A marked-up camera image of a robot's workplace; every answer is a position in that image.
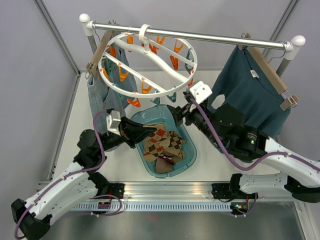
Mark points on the teal clip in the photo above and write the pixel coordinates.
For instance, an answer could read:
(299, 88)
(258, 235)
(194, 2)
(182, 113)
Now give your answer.
(156, 100)
(173, 97)

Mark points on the teal clip front left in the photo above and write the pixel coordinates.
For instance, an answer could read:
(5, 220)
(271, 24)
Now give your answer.
(156, 100)

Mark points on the metal clothes rack rail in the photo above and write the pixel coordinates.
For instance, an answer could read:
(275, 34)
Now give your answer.
(290, 48)

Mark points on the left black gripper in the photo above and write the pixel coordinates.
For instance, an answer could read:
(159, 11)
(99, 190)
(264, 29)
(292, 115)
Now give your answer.
(133, 132)

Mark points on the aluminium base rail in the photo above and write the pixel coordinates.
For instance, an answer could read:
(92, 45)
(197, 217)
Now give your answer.
(150, 191)

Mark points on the orange clip right rim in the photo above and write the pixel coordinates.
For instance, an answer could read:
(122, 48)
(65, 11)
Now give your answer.
(192, 80)

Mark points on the teal plastic basin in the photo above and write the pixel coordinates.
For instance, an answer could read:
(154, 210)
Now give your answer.
(161, 114)

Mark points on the left beige clothes hanger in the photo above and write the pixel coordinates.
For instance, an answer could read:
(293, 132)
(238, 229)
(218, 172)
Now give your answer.
(97, 50)

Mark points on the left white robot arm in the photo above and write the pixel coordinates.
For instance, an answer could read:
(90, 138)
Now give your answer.
(35, 215)

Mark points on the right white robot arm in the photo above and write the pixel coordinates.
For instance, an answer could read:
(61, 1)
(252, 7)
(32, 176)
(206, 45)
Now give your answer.
(267, 167)

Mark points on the white slotted cable duct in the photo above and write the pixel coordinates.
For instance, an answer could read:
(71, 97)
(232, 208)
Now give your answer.
(155, 206)

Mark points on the right beige clothes hanger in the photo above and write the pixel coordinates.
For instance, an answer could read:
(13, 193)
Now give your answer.
(277, 83)

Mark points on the white round clip hanger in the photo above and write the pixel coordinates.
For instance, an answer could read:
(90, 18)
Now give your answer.
(160, 65)

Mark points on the orange clip front left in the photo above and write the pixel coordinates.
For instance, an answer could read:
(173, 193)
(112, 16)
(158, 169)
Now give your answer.
(134, 102)

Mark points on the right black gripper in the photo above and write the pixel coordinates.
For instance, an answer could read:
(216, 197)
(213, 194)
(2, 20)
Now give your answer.
(177, 112)

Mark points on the blue denim garment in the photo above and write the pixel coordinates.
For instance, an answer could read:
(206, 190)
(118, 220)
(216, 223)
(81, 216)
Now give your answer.
(102, 97)

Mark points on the beige orange argyle sock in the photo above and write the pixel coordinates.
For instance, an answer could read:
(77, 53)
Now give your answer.
(171, 141)

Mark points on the teal long sleeve shirt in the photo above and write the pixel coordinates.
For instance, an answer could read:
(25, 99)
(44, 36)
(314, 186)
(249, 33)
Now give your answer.
(244, 107)

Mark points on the brown argyle sock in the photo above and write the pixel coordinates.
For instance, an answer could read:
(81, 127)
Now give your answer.
(152, 150)

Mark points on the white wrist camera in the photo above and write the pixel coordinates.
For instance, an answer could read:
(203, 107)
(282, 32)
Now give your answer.
(113, 121)
(200, 91)

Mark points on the beige clothes hanger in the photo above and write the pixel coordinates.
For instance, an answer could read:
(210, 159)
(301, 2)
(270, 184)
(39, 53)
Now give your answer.
(277, 83)
(97, 50)

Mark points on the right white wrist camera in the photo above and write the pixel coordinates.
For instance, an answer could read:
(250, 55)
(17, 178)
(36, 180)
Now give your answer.
(200, 91)

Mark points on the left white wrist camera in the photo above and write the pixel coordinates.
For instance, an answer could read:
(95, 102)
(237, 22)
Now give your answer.
(113, 121)

